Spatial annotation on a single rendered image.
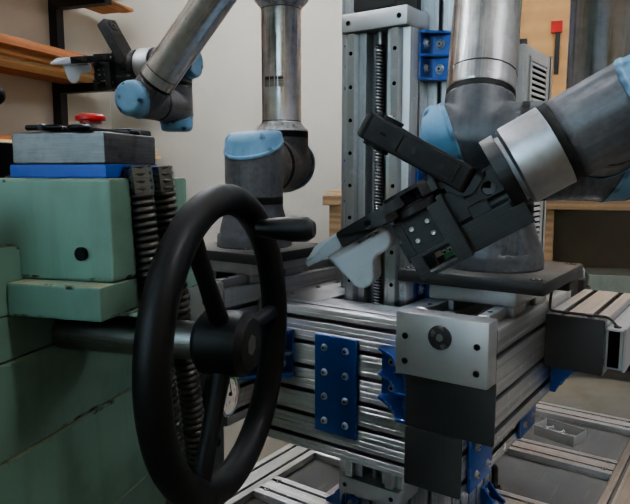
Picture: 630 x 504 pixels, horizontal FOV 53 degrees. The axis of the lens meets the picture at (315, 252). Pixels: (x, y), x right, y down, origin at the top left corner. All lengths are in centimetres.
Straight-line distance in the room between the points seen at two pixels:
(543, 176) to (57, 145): 42
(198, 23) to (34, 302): 86
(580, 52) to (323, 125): 310
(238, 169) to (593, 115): 79
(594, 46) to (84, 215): 66
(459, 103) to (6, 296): 48
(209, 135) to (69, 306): 374
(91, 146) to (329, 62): 345
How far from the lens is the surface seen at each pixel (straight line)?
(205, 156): 429
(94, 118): 69
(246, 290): 118
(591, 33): 92
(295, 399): 120
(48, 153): 61
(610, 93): 58
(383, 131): 59
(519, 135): 57
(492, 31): 73
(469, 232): 59
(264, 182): 123
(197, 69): 152
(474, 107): 69
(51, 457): 70
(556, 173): 57
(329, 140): 393
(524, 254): 98
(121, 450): 80
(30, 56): 352
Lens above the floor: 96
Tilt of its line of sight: 7 degrees down
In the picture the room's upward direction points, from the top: straight up
